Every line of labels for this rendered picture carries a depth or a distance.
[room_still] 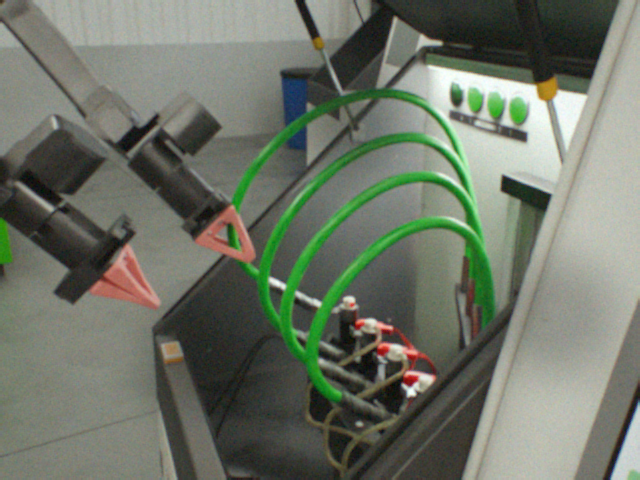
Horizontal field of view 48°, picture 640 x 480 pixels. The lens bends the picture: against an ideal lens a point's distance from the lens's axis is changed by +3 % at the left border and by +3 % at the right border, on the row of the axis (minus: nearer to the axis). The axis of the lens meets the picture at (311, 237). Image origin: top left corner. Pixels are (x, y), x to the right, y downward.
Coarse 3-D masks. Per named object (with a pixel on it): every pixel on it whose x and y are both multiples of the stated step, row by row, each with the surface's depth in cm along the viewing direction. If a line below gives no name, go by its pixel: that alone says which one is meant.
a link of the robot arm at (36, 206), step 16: (32, 176) 76; (16, 192) 74; (32, 192) 75; (48, 192) 77; (0, 208) 75; (16, 208) 75; (32, 208) 75; (48, 208) 76; (16, 224) 76; (32, 224) 75; (48, 224) 77
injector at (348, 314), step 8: (344, 312) 105; (352, 312) 105; (344, 320) 105; (352, 320) 105; (344, 328) 106; (328, 336) 107; (336, 336) 107; (344, 336) 106; (336, 344) 106; (344, 344) 107; (352, 344) 107; (352, 352) 108; (344, 368) 109; (352, 392) 110
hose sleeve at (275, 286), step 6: (270, 282) 99; (276, 282) 100; (270, 288) 100; (276, 288) 100; (282, 288) 100; (276, 294) 101; (282, 294) 101; (300, 294) 102; (294, 300) 102; (300, 300) 102; (306, 300) 102; (300, 306) 103; (306, 306) 103
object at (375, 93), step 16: (352, 96) 95; (368, 96) 96; (384, 96) 96; (400, 96) 97; (416, 96) 98; (320, 112) 94; (432, 112) 100; (288, 128) 94; (448, 128) 101; (272, 144) 93; (256, 160) 94; (464, 160) 104; (240, 192) 94; (464, 256) 110; (256, 272) 99
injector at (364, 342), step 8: (360, 336) 99; (368, 336) 98; (376, 336) 98; (360, 344) 99; (368, 344) 98; (368, 352) 98; (376, 352) 99; (360, 360) 100; (368, 360) 99; (352, 368) 99; (360, 368) 99; (368, 368) 99; (376, 368) 100; (368, 376) 100; (368, 400) 101
